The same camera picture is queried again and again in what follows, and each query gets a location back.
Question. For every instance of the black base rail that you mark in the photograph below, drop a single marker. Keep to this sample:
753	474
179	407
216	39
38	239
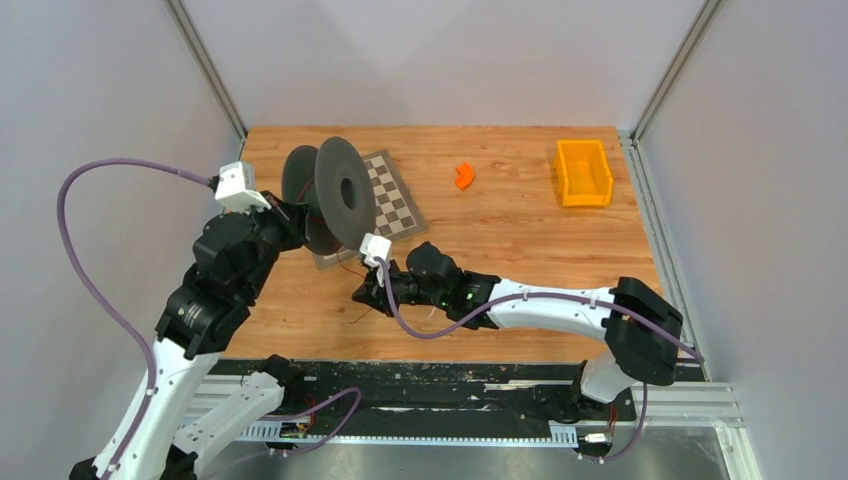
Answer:
443	404

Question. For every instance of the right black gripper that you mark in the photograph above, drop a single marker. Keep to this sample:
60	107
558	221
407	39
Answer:
374	295

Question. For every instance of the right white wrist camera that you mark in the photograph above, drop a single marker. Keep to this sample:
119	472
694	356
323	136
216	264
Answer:
375	253

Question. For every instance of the aluminium frame post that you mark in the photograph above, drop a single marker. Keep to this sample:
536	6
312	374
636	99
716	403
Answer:
680	59
193	39

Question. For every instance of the dark grey cable spool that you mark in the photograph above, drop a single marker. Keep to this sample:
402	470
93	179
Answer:
334	185

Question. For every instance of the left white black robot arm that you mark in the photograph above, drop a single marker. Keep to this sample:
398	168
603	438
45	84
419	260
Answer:
234	257

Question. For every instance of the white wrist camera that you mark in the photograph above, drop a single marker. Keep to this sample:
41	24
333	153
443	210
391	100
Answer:
375	253
236	189

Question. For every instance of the left aluminium frame post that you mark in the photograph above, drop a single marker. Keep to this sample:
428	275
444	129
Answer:
193	39

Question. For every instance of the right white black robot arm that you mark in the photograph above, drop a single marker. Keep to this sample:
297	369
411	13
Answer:
640	329

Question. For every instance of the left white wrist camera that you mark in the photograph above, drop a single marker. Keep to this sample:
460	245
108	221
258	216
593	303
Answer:
236	189

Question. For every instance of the wooden chessboard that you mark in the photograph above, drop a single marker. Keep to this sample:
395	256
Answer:
397	214

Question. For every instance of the orange curved plastic piece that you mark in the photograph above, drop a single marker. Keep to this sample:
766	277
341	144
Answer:
464	176

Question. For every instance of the orange plastic bin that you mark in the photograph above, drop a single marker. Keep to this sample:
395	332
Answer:
583	174

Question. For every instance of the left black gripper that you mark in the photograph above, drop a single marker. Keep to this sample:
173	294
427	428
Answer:
292	216

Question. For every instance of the right aluminium frame post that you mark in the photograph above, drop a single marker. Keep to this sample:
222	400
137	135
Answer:
680	59

